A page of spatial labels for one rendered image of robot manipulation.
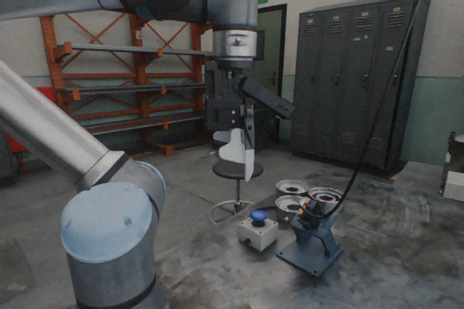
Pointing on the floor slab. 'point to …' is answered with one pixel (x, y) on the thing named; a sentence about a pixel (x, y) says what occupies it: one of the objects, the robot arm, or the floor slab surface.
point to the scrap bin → (261, 121)
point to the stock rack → (142, 54)
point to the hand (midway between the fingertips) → (242, 167)
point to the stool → (231, 171)
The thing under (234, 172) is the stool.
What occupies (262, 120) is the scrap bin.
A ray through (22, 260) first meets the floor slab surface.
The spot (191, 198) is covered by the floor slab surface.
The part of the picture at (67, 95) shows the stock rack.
